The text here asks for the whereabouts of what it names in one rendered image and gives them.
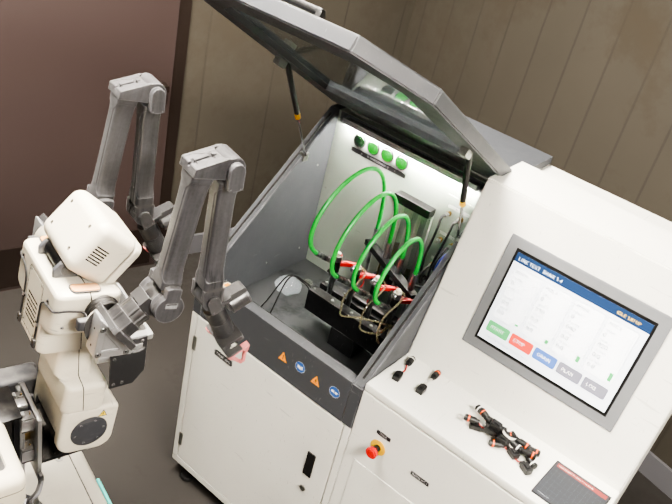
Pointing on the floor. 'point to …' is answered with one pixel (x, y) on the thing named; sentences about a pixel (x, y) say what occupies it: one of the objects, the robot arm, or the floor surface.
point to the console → (455, 317)
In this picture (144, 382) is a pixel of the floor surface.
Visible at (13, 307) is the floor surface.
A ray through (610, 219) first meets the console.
